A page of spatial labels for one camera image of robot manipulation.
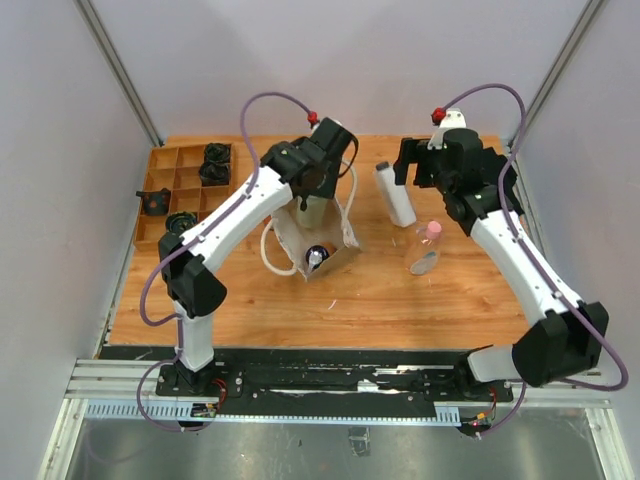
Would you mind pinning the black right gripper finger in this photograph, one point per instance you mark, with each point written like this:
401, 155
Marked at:
409, 153
425, 175

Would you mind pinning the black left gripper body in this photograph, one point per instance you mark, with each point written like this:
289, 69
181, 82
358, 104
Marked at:
326, 186

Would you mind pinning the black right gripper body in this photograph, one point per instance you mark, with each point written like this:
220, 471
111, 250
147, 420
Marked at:
431, 156

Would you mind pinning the white bottle grey cap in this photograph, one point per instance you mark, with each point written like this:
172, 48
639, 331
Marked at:
396, 198

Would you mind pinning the cream bottle beige cap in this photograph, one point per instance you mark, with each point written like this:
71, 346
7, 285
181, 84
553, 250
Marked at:
310, 211

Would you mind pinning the beige canvas bag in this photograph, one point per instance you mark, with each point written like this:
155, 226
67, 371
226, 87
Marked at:
295, 240

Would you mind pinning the clear bottle pink cap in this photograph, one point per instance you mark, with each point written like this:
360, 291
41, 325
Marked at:
423, 248

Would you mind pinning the wooden compartment tray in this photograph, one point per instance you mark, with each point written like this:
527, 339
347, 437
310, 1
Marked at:
176, 168

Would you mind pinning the black garment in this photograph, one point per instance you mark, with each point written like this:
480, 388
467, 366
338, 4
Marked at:
508, 183

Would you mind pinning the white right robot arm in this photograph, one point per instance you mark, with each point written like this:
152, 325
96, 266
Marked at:
565, 333

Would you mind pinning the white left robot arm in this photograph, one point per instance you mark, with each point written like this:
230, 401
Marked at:
288, 170

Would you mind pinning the rolled tie green pattern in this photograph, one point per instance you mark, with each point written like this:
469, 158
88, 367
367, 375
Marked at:
217, 153

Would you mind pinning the rolled tie dark blue dotted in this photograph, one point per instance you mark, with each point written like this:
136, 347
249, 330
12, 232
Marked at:
214, 174

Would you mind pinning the rolled tie orange pattern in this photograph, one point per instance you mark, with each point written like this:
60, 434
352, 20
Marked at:
155, 203

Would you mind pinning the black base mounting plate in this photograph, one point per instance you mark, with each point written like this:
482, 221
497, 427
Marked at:
333, 381

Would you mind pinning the right aluminium frame post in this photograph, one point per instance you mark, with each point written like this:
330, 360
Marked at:
576, 36

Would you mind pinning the aluminium frame post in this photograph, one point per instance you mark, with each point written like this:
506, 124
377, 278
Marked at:
98, 31
576, 36

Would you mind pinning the left aluminium frame post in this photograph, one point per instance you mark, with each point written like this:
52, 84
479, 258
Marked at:
98, 31

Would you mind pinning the white slotted cable duct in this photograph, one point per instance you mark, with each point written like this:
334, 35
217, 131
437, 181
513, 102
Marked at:
163, 411

